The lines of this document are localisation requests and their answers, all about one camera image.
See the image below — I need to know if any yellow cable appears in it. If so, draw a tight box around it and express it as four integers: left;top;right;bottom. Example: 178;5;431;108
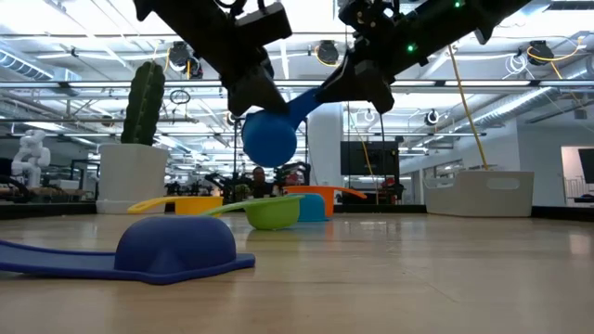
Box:
446;44;490;172

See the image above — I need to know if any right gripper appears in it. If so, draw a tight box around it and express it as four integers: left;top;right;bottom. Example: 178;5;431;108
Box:
316;36;421;115

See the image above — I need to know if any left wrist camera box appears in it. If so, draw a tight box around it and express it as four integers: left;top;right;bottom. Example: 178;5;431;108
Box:
230;1;294;47

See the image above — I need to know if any orange measuring cup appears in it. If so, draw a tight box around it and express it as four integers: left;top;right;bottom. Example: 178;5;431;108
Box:
283;185;368;218

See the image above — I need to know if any green cactus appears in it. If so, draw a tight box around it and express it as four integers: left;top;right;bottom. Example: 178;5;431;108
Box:
120;59;167;147

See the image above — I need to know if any white plant pot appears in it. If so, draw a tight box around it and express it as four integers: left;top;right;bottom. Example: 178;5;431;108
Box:
95;143;171;215

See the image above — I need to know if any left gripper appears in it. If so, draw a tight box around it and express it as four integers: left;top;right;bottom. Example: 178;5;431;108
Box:
185;13;290;117

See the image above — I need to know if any navy measuring cup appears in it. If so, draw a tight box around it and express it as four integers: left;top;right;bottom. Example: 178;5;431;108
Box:
0;214;257;286

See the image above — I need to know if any person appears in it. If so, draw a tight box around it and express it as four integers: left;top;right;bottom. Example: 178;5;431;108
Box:
248;165;279;199

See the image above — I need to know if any black wall television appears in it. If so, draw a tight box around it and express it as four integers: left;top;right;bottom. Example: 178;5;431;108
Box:
340;140;401;177

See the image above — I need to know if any yellow measuring cup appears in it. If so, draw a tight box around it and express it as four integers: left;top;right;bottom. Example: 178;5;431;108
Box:
126;195;225;217

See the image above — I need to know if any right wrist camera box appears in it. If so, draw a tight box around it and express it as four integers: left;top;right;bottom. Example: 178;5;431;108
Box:
337;0;406;45

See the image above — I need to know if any white plastic basket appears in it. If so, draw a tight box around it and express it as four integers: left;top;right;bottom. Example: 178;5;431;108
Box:
422;170;536;219

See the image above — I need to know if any black table edge rail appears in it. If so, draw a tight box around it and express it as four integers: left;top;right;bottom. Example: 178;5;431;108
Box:
0;201;594;222

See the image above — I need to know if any white robot statue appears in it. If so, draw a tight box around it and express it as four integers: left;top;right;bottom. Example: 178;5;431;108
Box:
10;129;52;190

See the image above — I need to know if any dark standing monitor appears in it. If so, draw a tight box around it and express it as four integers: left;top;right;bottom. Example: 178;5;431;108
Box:
577;148;594;185

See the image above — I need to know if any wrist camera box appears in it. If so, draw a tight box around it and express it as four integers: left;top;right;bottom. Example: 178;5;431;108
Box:
337;0;406;45
230;1;294;47

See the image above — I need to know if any green measuring cup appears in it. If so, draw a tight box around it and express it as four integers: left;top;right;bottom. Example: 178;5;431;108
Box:
200;194;306;232

